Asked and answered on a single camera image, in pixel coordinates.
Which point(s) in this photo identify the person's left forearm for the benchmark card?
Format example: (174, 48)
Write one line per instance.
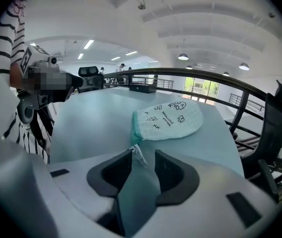
(16, 76)

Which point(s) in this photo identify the black office chair with headrest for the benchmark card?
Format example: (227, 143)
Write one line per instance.
(90, 79)

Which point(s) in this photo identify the window with green view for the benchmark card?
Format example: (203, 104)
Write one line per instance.
(201, 87)

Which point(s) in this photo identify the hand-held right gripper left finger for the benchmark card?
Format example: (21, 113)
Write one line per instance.
(111, 176)

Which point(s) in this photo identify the light green checkered pouch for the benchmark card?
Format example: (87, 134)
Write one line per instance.
(170, 123)

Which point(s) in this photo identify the black box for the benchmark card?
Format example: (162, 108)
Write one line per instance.
(142, 87)

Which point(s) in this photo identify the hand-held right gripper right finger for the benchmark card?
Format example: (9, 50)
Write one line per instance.
(178, 182)

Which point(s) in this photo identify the ceiling strip light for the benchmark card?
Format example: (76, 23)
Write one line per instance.
(131, 53)
(80, 56)
(115, 58)
(88, 44)

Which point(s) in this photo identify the dark metal railing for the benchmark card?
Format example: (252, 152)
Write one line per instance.
(230, 79)

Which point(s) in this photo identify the black striped white shirt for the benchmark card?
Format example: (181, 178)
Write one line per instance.
(0, 46)

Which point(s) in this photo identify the dome pendant lamp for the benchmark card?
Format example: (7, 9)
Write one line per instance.
(183, 56)
(189, 67)
(226, 74)
(244, 66)

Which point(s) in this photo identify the black mesh office chair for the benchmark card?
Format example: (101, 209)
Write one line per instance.
(274, 133)

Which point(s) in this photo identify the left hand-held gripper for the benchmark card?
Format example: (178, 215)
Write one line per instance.
(40, 66)

